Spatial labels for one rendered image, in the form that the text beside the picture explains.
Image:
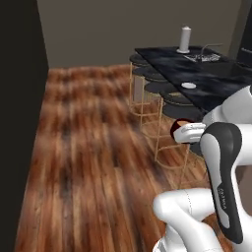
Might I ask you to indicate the dark cupboard run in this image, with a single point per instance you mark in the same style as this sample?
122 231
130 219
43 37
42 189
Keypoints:
246 32

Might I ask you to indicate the white saucer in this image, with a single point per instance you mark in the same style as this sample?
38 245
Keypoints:
188 85

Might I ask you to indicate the black marble dining table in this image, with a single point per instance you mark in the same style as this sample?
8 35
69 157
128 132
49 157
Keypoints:
210 74

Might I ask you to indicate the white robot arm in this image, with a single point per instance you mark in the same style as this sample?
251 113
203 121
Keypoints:
183 210

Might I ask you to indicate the dark red tea cup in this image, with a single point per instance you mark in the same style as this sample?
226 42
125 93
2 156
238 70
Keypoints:
179 122

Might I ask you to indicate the grey tap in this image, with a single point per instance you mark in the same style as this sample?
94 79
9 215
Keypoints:
210 45

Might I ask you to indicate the dark tall cabinet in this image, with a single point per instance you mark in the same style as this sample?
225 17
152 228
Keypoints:
19 114

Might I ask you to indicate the white paper towel roll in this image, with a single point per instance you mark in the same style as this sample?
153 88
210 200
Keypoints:
184 37

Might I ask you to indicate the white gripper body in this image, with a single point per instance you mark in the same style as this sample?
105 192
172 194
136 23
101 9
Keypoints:
190 133

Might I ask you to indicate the grey sink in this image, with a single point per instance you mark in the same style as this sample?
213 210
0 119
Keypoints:
202 58

